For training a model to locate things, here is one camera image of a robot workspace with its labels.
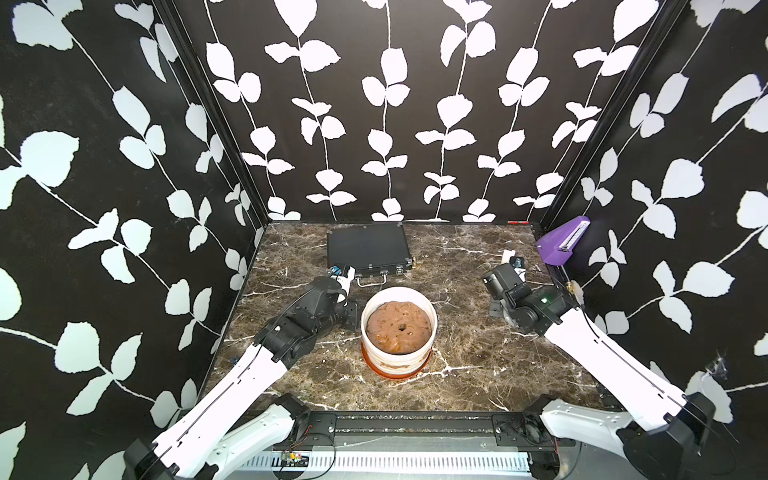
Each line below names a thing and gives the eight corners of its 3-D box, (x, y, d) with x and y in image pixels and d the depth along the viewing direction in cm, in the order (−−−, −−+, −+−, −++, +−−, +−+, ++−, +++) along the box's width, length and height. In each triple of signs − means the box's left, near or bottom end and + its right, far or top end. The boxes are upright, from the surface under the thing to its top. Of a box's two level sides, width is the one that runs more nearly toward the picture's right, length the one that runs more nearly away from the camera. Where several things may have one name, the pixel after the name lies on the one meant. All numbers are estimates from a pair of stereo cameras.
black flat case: (330, 291, 102) (327, 281, 97) (328, 240, 117) (325, 230, 112) (412, 280, 106) (413, 269, 101) (400, 232, 121) (400, 221, 116)
